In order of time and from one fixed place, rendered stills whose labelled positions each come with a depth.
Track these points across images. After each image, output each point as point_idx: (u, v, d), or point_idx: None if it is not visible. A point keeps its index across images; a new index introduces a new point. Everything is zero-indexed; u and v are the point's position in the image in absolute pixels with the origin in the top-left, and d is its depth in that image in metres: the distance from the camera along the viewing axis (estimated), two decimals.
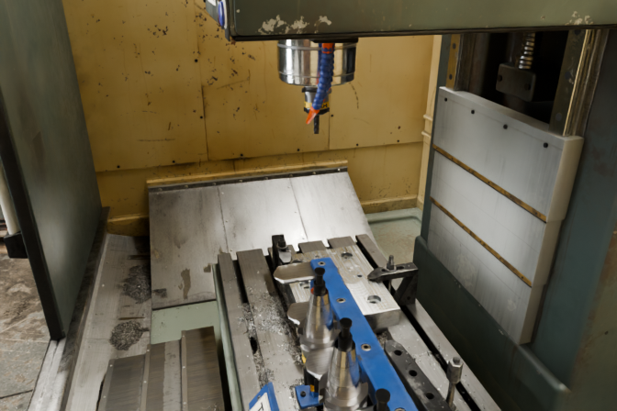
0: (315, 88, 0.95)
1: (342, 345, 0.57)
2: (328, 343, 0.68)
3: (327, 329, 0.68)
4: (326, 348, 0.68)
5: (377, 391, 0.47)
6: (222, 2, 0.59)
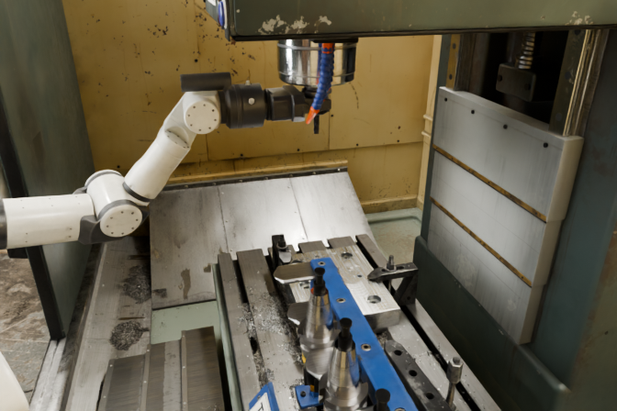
0: (315, 88, 0.95)
1: (342, 345, 0.57)
2: (328, 343, 0.68)
3: (327, 329, 0.68)
4: (326, 348, 0.68)
5: (377, 391, 0.47)
6: (222, 2, 0.59)
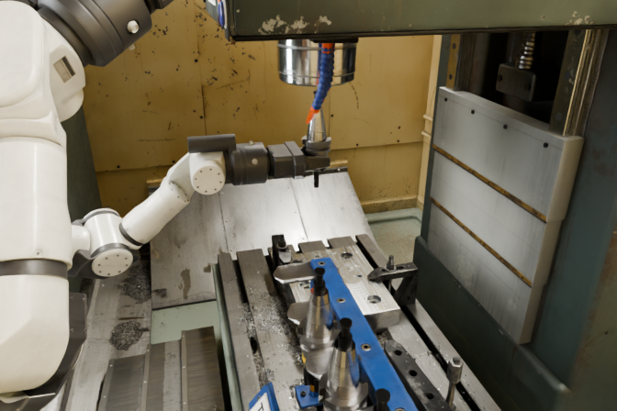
0: (315, 148, 1.01)
1: (342, 345, 0.57)
2: (328, 343, 0.68)
3: (327, 329, 0.68)
4: (326, 348, 0.68)
5: (377, 391, 0.47)
6: (222, 2, 0.59)
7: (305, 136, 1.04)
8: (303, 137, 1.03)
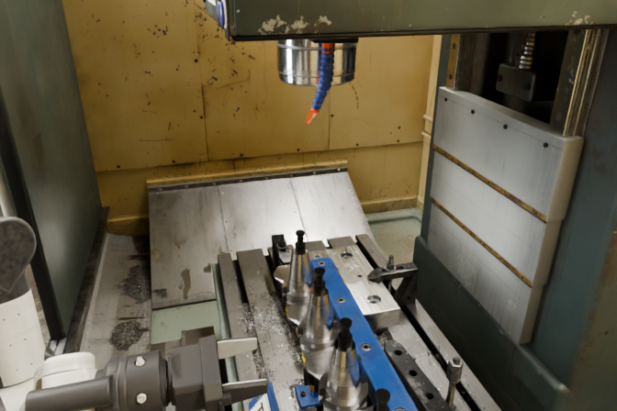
0: (298, 301, 0.78)
1: (342, 345, 0.57)
2: (328, 343, 0.68)
3: (327, 329, 0.68)
4: (326, 348, 0.68)
5: (377, 391, 0.47)
6: (222, 2, 0.59)
7: (286, 280, 0.81)
8: (284, 283, 0.80)
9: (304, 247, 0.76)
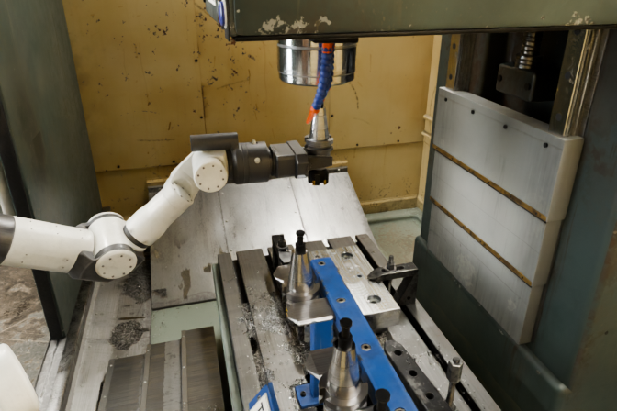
0: (298, 301, 0.78)
1: (342, 345, 0.57)
2: (325, 142, 1.00)
3: (324, 134, 1.01)
4: (323, 146, 1.00)
5: (377, 391, 0.47)
6: (222, 2, 0.59)
7: (286, 280, 0.81)
8: (284, 283, 0.80)
9: (304, 247, 0.76)
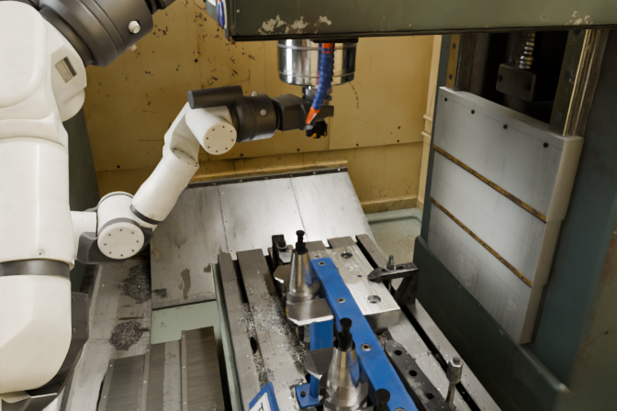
0: (298, 301, 0.78)
1: (342, 345, 0.57)
2: None
3: None
4: None
5: (377, 391, 0.47)
6: (222, 2, 0.59)
7: (286, 280, 0.81)
8: (284, 283, 0.80)
9: (304, 247, 0.76)
